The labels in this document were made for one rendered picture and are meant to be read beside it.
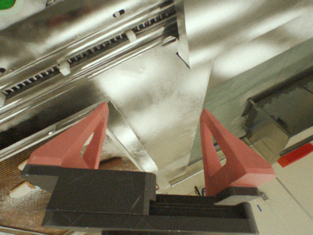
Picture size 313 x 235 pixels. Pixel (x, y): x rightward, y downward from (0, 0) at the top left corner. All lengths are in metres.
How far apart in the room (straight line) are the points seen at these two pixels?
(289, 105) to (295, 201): 2.00
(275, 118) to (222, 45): 2.42
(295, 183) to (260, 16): 4.04
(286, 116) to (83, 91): 2.67
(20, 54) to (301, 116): 2.88
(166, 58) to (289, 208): 3.94
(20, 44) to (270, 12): 0.45
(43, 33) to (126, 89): 0.22
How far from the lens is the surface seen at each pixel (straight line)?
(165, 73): 0.46
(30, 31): 0.33
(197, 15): 0.31
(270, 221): 4.02
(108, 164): 0.51
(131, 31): 0.34
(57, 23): 0.32
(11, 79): 0.39
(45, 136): 0.42
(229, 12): 0.35
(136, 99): 0.48
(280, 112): 2.84
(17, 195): 0.61
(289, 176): 4.31
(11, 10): 0.28
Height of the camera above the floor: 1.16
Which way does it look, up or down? 36 degrees down
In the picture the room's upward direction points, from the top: 153 degrees clockwise
